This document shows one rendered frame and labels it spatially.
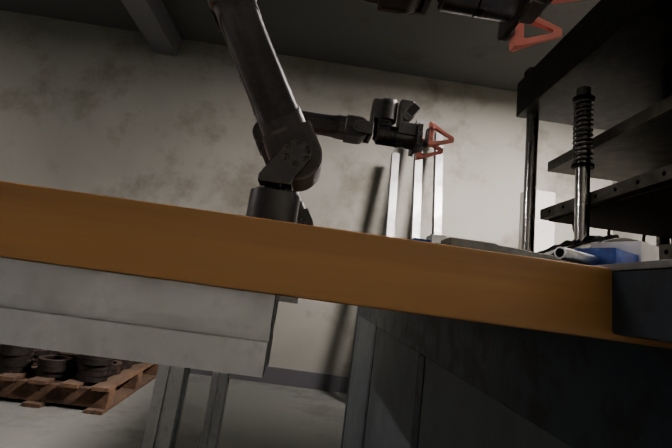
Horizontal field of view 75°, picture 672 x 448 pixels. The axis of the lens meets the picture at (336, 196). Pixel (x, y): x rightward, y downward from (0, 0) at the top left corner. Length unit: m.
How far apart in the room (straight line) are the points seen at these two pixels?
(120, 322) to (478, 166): 3.93
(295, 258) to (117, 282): 0.10
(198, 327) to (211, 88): 3.91
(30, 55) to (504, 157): 4.31
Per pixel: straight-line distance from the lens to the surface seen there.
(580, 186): 2.02
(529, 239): 2.32
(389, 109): 1.23
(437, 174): 3.64
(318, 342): 3.70
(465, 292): 0.25
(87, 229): 0.26
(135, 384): 3.16
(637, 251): 0.53
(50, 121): 4.49
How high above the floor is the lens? 0.76
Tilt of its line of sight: 12 degrees up
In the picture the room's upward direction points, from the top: 8 degrees clockwise
